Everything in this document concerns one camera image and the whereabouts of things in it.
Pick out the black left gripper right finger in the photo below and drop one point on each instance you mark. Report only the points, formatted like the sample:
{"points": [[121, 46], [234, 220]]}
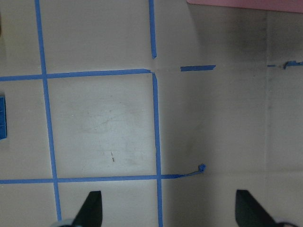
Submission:
{"points": [[249, 213]]}

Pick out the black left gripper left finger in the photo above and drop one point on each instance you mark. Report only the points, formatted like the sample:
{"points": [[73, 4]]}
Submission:
{"points": [[90, 214]]}

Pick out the blue toy block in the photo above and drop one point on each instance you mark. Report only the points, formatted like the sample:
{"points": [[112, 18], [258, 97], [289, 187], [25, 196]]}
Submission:
{"points": [[3, 123]]}

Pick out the pink plastic box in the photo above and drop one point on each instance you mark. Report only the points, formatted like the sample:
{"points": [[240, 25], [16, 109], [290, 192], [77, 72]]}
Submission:
{"points": [[294, 6]]}

